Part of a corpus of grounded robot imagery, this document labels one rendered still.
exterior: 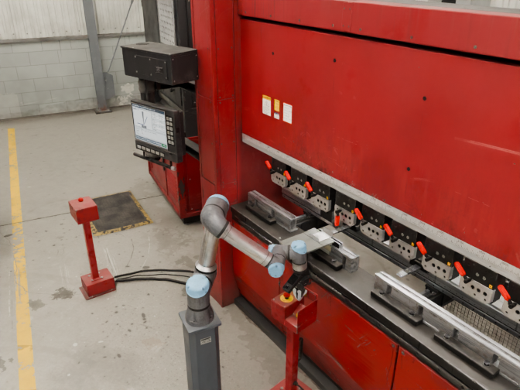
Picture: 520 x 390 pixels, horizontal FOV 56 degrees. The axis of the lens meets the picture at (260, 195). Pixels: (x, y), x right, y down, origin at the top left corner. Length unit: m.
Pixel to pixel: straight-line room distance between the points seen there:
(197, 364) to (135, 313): 1.35
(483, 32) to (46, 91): 8.05
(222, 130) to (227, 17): 0.71
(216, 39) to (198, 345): 1.79
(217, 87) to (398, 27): 1.36
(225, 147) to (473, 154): 1.76
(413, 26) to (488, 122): 0.50
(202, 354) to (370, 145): 1.38
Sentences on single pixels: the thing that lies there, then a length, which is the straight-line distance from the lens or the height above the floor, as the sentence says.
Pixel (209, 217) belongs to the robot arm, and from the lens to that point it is 2.32.
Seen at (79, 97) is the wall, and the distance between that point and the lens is 9.36.
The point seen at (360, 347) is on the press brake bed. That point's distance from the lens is 2.84.
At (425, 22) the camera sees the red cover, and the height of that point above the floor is 2.25.
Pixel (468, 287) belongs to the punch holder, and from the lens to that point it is 2.32.
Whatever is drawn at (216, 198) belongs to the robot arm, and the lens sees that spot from 2.43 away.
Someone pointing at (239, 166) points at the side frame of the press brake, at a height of 1.16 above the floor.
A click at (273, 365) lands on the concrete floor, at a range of 3.51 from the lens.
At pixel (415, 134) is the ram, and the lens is 2.26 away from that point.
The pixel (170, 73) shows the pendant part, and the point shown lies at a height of 1.83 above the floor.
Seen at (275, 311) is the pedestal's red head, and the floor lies 0.72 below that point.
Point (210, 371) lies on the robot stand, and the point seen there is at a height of 0.46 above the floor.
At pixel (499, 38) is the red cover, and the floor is 2.23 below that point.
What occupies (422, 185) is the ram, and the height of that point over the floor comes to 1.57.
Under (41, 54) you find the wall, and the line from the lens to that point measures 9.18.
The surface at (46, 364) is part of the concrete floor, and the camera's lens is 3.80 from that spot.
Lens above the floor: 2.48
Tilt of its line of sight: 26 degrees down
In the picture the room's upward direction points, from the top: straight up
